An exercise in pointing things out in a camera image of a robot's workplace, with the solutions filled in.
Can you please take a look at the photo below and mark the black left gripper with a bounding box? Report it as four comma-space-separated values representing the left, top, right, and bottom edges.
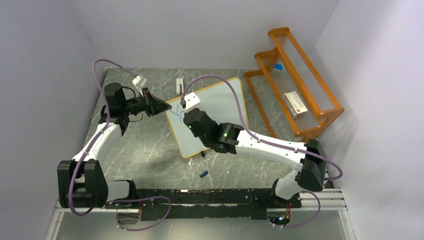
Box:
121, 87, 172, 118

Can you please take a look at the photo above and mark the yellow-framed whiteboard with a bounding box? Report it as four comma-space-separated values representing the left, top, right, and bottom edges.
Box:
165, 77, 249, 159

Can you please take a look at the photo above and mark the blue marker cap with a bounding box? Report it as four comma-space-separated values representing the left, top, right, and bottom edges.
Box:
199, 170, 209, 178

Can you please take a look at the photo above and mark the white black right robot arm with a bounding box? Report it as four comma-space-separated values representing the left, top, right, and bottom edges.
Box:
183, 108, 326, 207

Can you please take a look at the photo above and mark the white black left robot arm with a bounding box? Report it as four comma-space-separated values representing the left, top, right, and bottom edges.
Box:
57, 82, 172, 209

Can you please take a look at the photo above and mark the white whiteboard eraser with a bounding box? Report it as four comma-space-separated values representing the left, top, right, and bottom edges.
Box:
176, 77, 184, 95

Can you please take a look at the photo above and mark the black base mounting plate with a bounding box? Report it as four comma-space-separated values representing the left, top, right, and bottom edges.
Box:
105, 188, 302, 221

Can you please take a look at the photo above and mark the white red box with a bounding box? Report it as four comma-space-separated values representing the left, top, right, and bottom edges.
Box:
283, 91, 308, 118

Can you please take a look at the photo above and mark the blue-capped item on shelf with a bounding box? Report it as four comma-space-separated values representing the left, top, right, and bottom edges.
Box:
273, 63, 284, 72

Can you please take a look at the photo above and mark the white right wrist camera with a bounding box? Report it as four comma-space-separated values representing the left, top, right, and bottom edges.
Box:
184, 92, 204, 113

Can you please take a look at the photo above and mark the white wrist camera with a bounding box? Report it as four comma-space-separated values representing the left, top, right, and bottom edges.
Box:
184, 92, 204, 113
132, 75, 147, 96

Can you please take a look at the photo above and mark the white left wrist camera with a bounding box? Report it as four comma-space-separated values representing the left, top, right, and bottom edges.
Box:
132, 75, 147, 96

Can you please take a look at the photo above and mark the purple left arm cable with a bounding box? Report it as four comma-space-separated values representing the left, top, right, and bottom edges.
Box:
67, 58, 172, 232

